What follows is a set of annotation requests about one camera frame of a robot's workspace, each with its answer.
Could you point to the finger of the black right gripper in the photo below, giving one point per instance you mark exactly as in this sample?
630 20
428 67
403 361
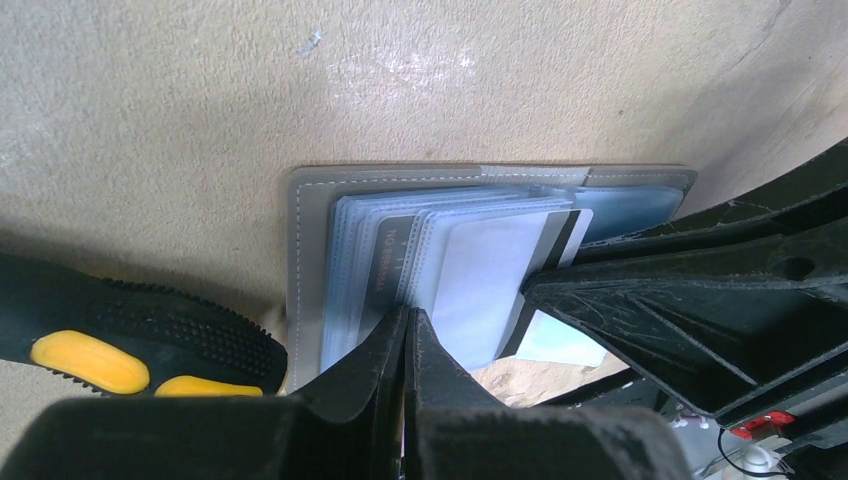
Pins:
730 322
809 196

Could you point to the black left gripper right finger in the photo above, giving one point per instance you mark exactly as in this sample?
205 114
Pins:
444 408

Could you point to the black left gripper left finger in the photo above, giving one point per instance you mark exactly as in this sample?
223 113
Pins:
349 422

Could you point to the white card with magnetic stripe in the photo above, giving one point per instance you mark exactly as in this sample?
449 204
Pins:
472 293

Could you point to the grey leather card holder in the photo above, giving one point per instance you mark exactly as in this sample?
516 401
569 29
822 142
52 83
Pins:
333 213

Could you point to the dark card with numbers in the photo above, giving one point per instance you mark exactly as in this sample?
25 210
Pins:
385 271

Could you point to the black yellow handled screwdriver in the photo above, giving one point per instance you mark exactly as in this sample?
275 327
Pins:
125 339

